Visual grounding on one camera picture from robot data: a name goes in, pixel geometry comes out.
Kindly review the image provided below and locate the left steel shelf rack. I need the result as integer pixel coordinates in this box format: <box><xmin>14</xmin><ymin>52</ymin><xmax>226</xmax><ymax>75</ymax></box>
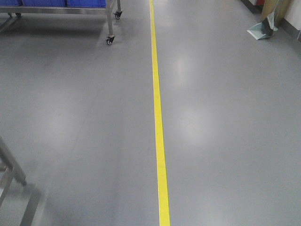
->
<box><xmin>0</xmin><ymin>137</ymin><xmax>27</xmax><ymax>205</ymax></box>

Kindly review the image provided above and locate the steel shelf rack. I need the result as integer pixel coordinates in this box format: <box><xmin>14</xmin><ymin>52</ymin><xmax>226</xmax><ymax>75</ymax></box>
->
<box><xmin>0</xmin><ymin>0</ymin><xmax>123</xmax><ymax>45</ymax></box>
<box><xmin>0</xmin><ymin>137</ymin><xmax>27</xmax><ymax>205</ymax></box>

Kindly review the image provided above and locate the green dustpan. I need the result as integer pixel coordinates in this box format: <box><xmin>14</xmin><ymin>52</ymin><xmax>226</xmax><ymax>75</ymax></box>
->
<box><xmin>247</xmin><ymin>11</ymin><xmax>278</xmax><ymax>40</ymax></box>

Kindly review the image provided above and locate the blue plastic bin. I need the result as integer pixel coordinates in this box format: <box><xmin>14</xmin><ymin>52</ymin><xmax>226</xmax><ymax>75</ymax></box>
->
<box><xmin>67</xmin><ymin>0</ymin><xmax>107</xmax><ymax>8</ymax></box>
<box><xmin>22</xmin><ymin>0</ymin><xmax>67</xmax><ymax>7</ymax></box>

